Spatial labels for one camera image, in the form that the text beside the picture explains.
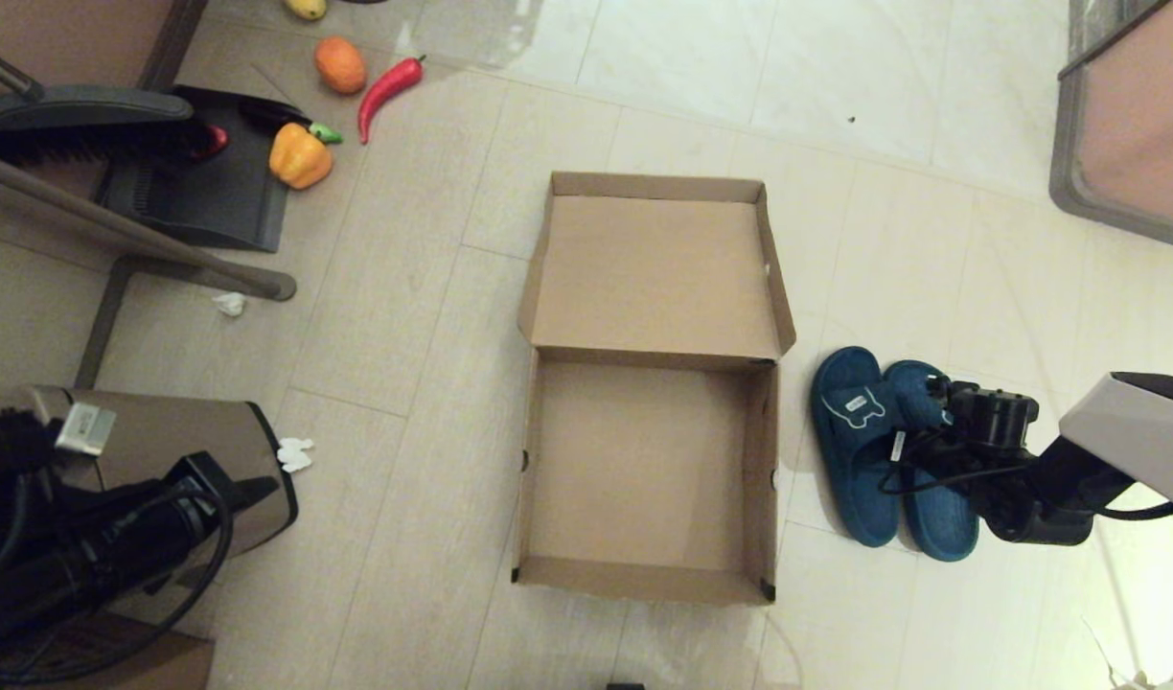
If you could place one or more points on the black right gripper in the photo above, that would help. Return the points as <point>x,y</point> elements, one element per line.
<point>936,441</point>

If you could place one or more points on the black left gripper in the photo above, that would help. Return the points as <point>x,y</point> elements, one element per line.
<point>170,522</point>

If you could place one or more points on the blue slipper bone print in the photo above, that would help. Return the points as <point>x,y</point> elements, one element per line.
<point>941,527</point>
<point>850,479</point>

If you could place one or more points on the brown cardboard shoe box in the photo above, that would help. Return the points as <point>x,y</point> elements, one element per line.
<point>654,278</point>

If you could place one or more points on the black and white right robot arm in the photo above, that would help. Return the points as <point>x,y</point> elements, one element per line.
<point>1133,431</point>

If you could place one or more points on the brown trash bin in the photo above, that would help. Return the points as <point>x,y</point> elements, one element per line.
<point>194,450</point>

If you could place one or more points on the small white crumpled paper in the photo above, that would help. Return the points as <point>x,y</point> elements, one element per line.
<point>296,454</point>
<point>230,305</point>

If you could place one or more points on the brown cardboard carton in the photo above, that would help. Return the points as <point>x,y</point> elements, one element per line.
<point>165,666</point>

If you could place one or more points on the dark metal furniture leg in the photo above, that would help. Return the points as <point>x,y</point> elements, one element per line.
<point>103,326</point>

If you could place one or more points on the brown furniture bar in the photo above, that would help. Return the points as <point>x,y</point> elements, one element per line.
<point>117,230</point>

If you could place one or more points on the black plastic dustpan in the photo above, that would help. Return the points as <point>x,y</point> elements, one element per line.
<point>213,201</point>

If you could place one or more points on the orange bell pepper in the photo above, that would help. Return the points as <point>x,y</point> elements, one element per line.
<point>299,155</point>

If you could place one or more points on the small red fruit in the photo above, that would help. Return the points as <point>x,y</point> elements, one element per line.
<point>215,141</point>

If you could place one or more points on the dark eggplant with green stem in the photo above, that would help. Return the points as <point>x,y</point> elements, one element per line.
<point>270,115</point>

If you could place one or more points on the grey broom with black bristles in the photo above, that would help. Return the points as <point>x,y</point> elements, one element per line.
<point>69,107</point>

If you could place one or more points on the red chili pepper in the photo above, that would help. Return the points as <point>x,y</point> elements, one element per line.
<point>383,88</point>

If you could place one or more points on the orange round fruit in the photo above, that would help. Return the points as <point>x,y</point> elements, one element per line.
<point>339,65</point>

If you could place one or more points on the yellow fruit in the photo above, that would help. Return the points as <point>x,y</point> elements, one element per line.
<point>305,8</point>

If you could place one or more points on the brown wooden cabinet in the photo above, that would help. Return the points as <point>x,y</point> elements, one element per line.
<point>69,34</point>

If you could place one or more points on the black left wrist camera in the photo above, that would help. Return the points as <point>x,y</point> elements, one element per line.
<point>83,429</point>

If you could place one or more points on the brown table with grey frame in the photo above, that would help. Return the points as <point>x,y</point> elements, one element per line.
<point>1142,125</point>

